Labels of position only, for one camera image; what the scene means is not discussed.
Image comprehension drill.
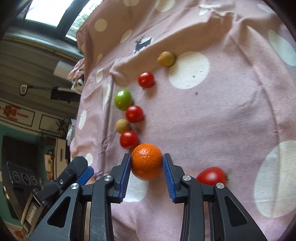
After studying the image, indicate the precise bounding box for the orange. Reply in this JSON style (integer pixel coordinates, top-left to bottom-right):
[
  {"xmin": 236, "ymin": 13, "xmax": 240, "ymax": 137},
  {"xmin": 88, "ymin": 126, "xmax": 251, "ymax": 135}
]
[{"xmin": 131, "ymin": 143, "xmax": 163, "ymax": 181}]

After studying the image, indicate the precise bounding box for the green apple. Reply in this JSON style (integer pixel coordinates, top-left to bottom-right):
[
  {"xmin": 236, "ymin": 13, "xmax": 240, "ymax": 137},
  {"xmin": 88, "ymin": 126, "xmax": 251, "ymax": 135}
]
[{"xmin": 114, "ymin": 89, "xmax": 133, "ymax": 111}]

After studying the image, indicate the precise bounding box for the stemmed cherry tomato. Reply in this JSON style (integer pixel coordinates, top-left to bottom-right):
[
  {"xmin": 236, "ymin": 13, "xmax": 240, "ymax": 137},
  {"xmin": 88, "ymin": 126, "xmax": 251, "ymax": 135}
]
[{"xmin": 137, "ymin": 72, "xmax": 154, "ymax": 88}]

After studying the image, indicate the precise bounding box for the left tan longan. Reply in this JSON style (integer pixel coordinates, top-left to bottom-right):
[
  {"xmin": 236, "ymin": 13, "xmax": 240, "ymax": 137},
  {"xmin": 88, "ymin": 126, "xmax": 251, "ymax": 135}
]
[{"xmin": 115, "ymin": 118, "xmax": 131, "ymax": 134}]

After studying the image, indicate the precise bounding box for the tan longan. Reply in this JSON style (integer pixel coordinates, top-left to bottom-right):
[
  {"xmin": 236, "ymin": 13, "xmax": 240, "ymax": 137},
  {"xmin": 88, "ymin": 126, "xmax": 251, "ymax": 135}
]
[
  {"xmin": 115, "ymin": 118, "xmax": 131, "ymax": 134},
  {"xmin": 158, "ymin": 51, "xmax": 176, "ymax": 67}
]

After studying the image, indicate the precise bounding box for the pink clothes pile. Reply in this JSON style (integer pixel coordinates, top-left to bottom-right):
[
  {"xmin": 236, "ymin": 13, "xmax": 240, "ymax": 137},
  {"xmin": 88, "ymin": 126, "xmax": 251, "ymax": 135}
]
[{"xmin": 67, "ymin": 58, "xmax": 85, "ymax": 93}]

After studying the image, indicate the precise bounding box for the pink polka dot cloth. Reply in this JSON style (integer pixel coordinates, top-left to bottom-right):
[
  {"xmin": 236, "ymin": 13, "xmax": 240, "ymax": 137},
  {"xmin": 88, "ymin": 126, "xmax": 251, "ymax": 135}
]
[{"xmin": 70, "ymin": 1, "xmax": 295, "ymax": 240}]

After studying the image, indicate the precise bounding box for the right tan longan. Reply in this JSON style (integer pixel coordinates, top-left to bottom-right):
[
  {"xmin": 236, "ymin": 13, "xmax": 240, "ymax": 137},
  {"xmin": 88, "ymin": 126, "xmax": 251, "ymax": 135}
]
[{"xmin": 158, "ymin": 51, "xmax": 176, "ymax": 67}]

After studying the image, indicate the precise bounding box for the dark framed window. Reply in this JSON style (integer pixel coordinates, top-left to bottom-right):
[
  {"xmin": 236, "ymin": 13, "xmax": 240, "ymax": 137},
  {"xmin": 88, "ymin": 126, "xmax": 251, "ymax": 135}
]
[{"xmin": 13, "ymin": 0, "xmax": 103, "ymax": 46}]

